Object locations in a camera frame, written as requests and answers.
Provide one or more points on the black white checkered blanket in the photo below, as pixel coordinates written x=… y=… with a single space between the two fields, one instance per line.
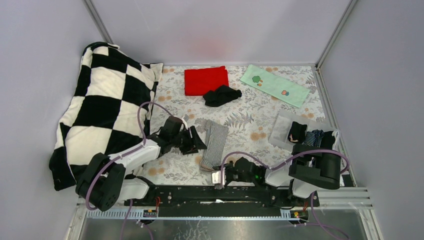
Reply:
x=110 y=110

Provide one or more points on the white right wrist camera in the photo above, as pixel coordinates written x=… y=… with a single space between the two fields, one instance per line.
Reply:
x=218 y=178

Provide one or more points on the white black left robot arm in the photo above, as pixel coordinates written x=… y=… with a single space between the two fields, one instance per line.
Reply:
x=105 y=182

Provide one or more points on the floral table cloth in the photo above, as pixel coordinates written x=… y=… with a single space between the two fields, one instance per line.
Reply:
x=249 y=119

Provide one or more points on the black underwear beige waistband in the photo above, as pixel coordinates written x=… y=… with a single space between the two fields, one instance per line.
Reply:
x=297 y=132

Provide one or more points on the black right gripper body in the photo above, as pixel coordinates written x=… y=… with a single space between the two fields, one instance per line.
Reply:
x=233 y=175

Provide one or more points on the black rolled underwear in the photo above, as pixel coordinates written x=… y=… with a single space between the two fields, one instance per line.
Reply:
x=328 y=140

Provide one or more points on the mint green printed cloth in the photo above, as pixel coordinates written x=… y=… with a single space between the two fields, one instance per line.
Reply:
x=276 y=86

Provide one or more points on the grey striped underwear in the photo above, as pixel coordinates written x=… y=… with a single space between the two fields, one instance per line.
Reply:
x=215 y=140

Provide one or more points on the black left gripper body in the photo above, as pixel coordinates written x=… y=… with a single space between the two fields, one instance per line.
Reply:
x=184 y=141

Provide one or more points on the aluminium frame rail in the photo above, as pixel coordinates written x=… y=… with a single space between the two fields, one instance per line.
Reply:
x=343 y=214

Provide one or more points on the black crumpled garment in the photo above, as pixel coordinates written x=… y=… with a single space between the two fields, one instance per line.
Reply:
x=222 y=95

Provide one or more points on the red folded cloth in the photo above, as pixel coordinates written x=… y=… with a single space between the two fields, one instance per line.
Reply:
x=198 y=82

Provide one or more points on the navy striped rolled underwear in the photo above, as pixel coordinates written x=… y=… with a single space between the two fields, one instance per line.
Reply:
x=313 y=138

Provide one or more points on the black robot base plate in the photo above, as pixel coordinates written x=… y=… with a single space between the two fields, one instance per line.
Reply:
x=173 y=195

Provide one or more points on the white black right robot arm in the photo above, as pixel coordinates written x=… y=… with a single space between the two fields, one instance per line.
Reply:
x=308 y=169

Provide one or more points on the clear plastic organizer box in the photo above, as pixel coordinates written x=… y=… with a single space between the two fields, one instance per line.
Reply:
x=282 y=124

